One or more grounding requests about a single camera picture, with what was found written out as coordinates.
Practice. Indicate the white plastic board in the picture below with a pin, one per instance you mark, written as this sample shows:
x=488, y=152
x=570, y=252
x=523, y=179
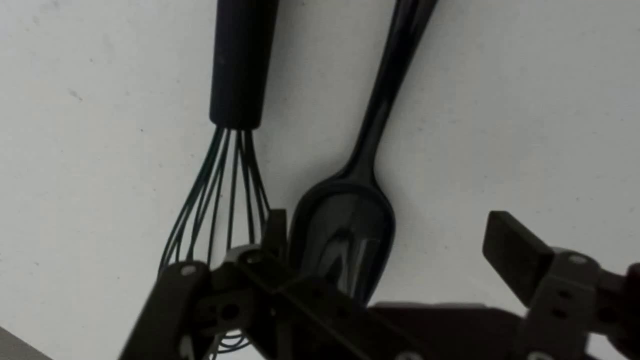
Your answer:
x=101, y=132

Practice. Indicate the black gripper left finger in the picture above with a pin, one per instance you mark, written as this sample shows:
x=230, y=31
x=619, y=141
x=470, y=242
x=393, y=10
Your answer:
x=200, y=313

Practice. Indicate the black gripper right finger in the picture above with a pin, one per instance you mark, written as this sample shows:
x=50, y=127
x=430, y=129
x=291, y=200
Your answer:
x=567, y=293

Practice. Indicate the black plastic spoon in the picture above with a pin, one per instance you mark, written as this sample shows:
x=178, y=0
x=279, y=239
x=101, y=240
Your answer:
x=343, y=226

